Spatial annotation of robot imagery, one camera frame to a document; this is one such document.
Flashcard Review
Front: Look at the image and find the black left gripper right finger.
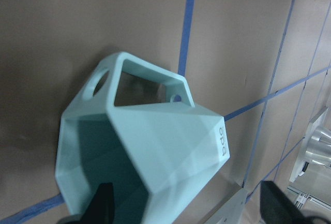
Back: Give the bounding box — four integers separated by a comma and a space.
260, 181, 308, 223

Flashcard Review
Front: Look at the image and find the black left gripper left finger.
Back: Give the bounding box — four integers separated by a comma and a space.
78, 183, 115, 223

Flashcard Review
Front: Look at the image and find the mint green faceted cup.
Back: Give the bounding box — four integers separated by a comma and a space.
55, 52, 230, 223

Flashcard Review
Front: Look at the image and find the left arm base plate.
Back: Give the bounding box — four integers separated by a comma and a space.
289, 107, 330, 183

